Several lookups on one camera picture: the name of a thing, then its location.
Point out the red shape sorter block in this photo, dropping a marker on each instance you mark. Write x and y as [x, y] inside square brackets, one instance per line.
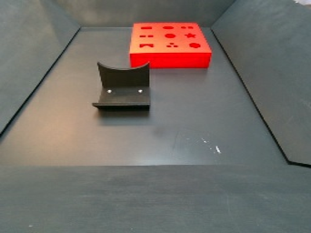
[169, 45]

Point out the black curved holder stand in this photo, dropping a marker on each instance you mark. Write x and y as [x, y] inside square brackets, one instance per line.
[126, 87]

